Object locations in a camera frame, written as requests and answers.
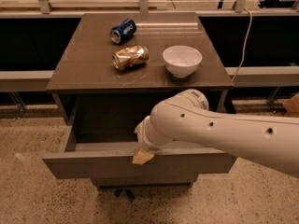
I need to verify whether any grey top drawer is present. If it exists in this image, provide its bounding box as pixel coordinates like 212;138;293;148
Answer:
43;124;235;187

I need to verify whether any blue soda can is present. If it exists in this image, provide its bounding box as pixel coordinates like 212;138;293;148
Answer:
110;19;136;44

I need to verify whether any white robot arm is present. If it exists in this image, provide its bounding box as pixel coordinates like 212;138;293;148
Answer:
133;89;299;177

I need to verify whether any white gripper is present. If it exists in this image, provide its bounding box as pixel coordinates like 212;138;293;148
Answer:
133;117;171;165

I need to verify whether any crushed gold can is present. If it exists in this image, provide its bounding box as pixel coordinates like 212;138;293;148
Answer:
112;45;149;71

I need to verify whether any grey drawer cabinet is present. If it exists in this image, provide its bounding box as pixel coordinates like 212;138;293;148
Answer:
47;13;233;190

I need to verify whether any white bowl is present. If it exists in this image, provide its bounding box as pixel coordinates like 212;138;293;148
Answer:
163;46;203;78

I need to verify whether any cardboard box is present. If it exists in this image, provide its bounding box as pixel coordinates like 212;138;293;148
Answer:
282;93;299;118

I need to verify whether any white cable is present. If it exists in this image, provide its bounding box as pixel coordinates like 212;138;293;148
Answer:
231;7;254;83

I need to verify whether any metal railing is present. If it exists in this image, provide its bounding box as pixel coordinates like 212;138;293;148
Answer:
0;0;299;16

